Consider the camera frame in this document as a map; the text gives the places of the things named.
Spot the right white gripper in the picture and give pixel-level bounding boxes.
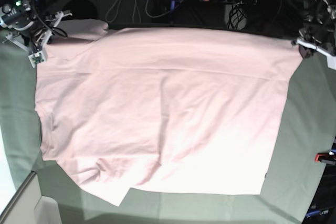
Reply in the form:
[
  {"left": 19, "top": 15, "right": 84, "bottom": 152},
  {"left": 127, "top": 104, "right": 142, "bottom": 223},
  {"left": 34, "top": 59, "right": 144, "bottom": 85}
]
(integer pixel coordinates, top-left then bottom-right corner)
[{"left": 3, "top": 10, "right": 72, "bottom": 68}]

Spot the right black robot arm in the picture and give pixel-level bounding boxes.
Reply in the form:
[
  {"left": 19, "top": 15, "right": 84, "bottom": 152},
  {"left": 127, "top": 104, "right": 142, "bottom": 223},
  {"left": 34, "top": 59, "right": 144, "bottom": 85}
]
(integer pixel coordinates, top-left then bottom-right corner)
[{"left": 1, "top": 0, "right": 72, "bottom": 67}]

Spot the pink t-shirt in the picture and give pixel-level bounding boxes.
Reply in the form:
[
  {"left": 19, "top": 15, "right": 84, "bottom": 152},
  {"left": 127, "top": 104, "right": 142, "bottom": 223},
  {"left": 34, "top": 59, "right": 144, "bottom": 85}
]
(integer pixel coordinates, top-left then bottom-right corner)
[{"left": 35, "top": 20, "right": 302, "bottom": 206}]

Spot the right red black clamp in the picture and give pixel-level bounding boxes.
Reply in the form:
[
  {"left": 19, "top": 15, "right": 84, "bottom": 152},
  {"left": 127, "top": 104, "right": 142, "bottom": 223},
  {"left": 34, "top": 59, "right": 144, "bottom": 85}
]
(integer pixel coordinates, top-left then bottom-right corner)
[{"left": 314, "top": 150, "right": 336, "bottom": 166}]

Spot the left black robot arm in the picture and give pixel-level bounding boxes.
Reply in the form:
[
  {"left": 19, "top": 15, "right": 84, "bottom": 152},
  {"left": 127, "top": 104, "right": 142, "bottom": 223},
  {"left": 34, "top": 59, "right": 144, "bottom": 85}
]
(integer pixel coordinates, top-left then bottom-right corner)
[{"left": 291, "top": 0, "right": 335, "bottom": 70}]

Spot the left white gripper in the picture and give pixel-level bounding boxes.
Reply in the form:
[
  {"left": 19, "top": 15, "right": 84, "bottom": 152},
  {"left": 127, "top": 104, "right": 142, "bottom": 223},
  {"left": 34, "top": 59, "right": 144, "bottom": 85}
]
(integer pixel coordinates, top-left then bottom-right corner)
[{"left": 291, "top": 38, "right": 335, "bottom": 70}]

